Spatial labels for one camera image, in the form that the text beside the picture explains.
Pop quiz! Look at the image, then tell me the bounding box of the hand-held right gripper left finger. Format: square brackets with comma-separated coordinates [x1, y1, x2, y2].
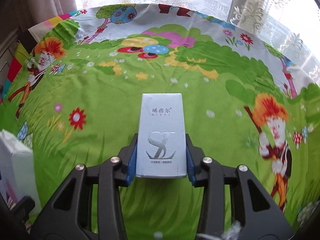
[30, 133, 139, 240]

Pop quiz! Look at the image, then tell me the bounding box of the large white box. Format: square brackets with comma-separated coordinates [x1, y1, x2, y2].
[0, 129, 42, 214]

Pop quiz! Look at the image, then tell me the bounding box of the cream carved dresser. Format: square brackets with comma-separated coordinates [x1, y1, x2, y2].
[0, 27, 20, 80]

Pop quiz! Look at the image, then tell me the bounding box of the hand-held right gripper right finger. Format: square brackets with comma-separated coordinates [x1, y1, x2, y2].
[185, 133, 294, 240]

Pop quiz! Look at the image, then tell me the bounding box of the white frayed string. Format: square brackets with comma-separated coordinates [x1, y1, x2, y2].
[196, 220, 244, 240]

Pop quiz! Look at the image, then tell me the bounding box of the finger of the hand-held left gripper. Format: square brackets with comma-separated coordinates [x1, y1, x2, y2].
[10, 196, 35, 228]

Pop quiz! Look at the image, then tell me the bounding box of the green cartoon printed blanket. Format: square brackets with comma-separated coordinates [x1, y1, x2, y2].
[0, 2, 320, 233]

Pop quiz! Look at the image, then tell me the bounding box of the tall pale carton box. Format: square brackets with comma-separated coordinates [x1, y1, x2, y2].
[135, 92, 187, 178]

